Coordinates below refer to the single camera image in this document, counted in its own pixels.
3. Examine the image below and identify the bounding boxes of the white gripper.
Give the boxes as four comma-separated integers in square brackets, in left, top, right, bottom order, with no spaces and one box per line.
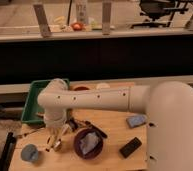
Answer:
[48,124,70,139]

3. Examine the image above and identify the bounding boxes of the yellow banana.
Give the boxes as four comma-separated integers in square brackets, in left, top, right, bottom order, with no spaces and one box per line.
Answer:
[45,135,55,152]

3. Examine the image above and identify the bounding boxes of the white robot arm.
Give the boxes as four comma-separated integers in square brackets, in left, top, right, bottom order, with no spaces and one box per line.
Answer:
[38,79,193,171]

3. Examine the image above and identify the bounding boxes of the metal cup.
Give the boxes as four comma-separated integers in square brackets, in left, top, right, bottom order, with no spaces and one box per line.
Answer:
[53,139,62,151]

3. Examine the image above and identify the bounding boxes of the blue plastic cup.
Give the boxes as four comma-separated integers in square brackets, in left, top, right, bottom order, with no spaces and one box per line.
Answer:
[21,144,39,163]

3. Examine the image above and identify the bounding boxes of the white plastic cup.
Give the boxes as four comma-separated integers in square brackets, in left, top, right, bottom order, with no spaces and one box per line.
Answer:
[96,83,110,89]

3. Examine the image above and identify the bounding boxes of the small black object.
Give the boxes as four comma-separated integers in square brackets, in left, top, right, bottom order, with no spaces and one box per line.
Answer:
[68,119,78,131]

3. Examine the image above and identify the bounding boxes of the green plastic tray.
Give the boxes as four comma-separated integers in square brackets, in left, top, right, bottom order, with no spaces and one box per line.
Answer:
[21,78,69,126]

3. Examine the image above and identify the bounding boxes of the grey crumpled cloth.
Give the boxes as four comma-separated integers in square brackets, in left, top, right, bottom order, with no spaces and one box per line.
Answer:
[80,132,100,155]

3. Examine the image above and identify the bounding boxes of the metal spoon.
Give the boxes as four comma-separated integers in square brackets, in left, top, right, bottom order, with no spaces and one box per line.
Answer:
[16,128,44,139]

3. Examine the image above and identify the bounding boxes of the dark purple bowl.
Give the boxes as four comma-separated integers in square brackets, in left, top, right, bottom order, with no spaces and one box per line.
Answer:
[74,129,103,160]

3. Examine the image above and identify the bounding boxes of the orange red bowl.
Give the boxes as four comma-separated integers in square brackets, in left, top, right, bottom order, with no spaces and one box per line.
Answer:
[72,86,90,91]

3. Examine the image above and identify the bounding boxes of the black chair beside table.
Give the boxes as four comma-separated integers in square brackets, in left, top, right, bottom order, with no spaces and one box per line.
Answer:
[0,132,16,171]

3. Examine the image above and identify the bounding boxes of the black remote control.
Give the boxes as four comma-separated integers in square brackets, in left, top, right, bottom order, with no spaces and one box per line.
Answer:
[119,137,142,158]

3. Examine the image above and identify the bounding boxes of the blue sponge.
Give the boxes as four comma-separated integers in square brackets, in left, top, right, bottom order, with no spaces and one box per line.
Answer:
[126,115,146,128]

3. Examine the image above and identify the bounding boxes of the red fruit on shelf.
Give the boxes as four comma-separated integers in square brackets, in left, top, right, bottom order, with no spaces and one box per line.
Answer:
[71,22,84,31]

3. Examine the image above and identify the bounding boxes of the black office chair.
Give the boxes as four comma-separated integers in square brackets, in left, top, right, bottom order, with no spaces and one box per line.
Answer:
[131,0,193,28]

